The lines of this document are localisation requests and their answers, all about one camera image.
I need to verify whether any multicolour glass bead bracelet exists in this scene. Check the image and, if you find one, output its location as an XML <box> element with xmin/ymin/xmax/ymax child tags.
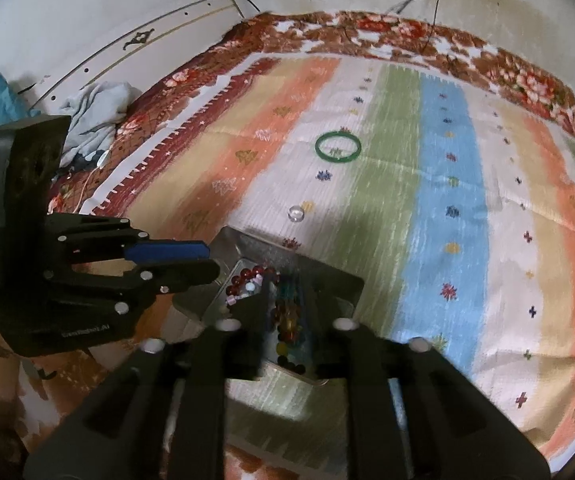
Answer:
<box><xmin>271</xmin><ymin>271</ymin><xmax>309</xmax><ymax>376</ymax></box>

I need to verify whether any floral brown blanket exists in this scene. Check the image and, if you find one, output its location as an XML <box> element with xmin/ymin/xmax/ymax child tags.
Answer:
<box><xmin>0</xmin><ymin>8</ymin><xmax>575</xmax><ymax>480</ymax></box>

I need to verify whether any green jade bangle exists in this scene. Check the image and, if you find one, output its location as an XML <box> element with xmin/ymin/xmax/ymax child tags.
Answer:
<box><xmin>315</xmin><ymin>129</ymin><xmax>362</xmax><ymax>164</ymax></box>

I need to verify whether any silver metal tin box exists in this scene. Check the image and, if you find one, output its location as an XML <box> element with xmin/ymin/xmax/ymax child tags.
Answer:
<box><xmin>172</xmin><ymin>226</ymin><xmax>365</xmax><ymax>386</ymax></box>

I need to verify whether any dark red bead bracelet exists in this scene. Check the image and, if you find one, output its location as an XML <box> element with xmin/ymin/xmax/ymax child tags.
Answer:
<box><xmin>224</xmin><ymin>264</ymin><xmax>281</xmax><ymax>298</ymax></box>

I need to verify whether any light blue crumpled cloth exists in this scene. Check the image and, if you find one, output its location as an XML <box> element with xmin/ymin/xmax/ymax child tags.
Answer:
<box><xmin>58</xmin><ymin>81</ymin><xmax>141</xmax><ymax>168</ymax></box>

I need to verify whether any white headboard panel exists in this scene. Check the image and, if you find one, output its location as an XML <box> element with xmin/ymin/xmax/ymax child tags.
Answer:
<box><xmin>19</xmin><ymin>0</ymin><xmax>259</xmax><ymax>114</ymax></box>

